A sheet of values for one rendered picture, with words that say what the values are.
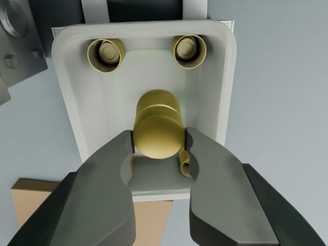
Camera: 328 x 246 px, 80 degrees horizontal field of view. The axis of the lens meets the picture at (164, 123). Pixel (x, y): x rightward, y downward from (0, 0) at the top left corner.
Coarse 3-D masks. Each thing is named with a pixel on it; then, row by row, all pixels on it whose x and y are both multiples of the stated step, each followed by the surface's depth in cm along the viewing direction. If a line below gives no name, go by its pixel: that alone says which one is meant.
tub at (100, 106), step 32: (64, 32) 17; (96, 32) 17; (128, 32) 17; (160, 32) 18; (192, 32) 18; (224, 32) 18; (64, 64) 19; (128, 64) 26; (160, 64) 26; (224, 64) 19; (64, 96) 20; (96, 96) 26; (128, 96) 28; (192, 96) 28; (224, 96) 21; (96, 128) 26; (128, 128) 30; (224, 128) 22; (160, 160) 33; (160, 192) 27
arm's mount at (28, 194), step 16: (16, 192) 34; (32, 192) 35; (48, 192) 35; (16, 208) 36; (32, 208) 36; (144, 208) 39; (160, 208) 39; (144, 224) 41; (160, 224) 42; (144, 240) 44; (160, 240) 44
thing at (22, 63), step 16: (0, 0) 15; (16, 0) 17; (0, 16) 15; (16, 16) 16; (0, 32) 15; (16, 32) 16; (32, 32) 19; (0, 48) 15; (16, 48) 16; (32, 48) 18; (0, 64) 15; (16, 64) 16; (32, 64) 18; (16, 80) 16
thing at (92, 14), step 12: (84, 0) 23; (96, 0) 23; (192, 0) 24; (204, 0) 24; (84, 12) 24; (96, 12) 24; (108, 12) 24; (192, 12) 24; (204, 12) 24; (228, 24) 19
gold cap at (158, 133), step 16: (144, 96) 15; (160, 96) 14; (144, 112) 12; (160, 112) 12; (176, 112) 13; (144, 128) 12; (160, 128) 12; (176, 128) 12; (144, 144) 13; (160, 144) 13; (176, 144) 13
